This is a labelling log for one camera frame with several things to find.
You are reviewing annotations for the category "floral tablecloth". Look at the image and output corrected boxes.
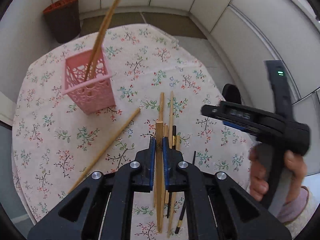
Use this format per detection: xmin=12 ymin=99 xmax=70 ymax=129
xmin=12 ymin=24 xmax=252 ymax=223

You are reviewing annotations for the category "black chopstick with gold band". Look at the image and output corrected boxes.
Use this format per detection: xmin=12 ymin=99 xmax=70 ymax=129
xmin=167 ymin=125 xmax=180 ymax=238

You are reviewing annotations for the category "round wooden chopstick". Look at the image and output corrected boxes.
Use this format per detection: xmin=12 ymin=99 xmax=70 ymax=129
xmin=68 ymin=108 xmax=140 ymax=194

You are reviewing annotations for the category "person's right hand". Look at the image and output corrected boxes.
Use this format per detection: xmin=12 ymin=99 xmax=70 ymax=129
xmin=248 ymin=144 xmax=308 ymax=205

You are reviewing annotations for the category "brown bin with orange rim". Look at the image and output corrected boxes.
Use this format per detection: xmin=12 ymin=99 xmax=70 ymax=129
xmin=43 ymin=0 xmax=81 ymax=43

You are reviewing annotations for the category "bamboo chopstick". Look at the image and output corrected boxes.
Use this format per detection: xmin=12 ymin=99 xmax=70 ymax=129
xmin=85 ymin=15 xmax=112 ymax=79
xmin=154 ymin=92 xmax=164 ymax=207
xmin=84 ymin=0 xmax=121 ymax=82
xmin=155 ymin=121 xmax=165 ymax=233
xmin=167 ymin=91 xmax=175 ymax=238

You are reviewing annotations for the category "pink sleeve forearm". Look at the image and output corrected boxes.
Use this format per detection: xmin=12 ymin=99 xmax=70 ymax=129
xmin=277 ymin=186 xmax=309 ymax=223

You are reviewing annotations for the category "pink perforated utensil holder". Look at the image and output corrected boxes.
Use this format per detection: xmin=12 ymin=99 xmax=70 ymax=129
xmin=61 ymin=49 xmax=116 ymax=115

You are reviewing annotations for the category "black fluffy slipper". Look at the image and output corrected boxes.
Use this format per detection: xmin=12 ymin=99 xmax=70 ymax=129
xmin=222 ymin=83 xmax=242 ymax=105

